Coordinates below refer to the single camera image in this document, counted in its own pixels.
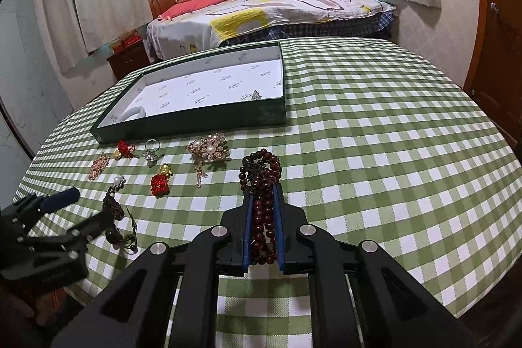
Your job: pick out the gold pearl brooch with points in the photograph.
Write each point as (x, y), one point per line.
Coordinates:
(208, 148)

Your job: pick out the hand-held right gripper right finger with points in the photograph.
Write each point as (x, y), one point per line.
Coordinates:
(279, 234)

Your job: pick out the blue plaid bed sheet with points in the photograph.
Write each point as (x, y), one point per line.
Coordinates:
(326, 28)

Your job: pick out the green checked tablecloth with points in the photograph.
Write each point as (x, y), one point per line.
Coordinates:
(367, 128)

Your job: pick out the dark wooden nightstand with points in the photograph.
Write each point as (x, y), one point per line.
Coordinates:
(130, 62)

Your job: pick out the red knot gold charm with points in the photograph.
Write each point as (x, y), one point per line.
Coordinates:
(122, 147)

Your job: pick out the red tassel gold charm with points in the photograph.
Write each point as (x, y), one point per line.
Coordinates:
(160, 185)

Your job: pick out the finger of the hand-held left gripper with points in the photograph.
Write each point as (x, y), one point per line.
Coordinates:
(61, 200)
(87, 227)

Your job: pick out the green shallow box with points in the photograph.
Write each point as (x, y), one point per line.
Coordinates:
(183, 119)

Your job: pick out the small crystal brooch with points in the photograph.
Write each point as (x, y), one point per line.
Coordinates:
(149, 157)

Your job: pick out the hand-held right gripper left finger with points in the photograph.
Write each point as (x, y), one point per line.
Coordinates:
(246, 234)

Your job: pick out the brown wooden door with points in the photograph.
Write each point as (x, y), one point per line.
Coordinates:
(501, 46)

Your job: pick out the small red box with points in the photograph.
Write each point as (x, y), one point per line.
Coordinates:
(117, 46)

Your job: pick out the bed with patterned cover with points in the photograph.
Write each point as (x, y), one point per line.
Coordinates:
(285, 11)

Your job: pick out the white jade bangle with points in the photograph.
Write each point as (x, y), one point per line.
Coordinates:
(136, 110)

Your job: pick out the red pillow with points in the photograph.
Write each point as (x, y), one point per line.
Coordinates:
(191, 3)

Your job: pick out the dark braided bead pendant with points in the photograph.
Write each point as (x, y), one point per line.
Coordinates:
(114, 207)

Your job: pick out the small gold brooch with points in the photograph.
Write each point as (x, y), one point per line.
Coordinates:
(256, 95)

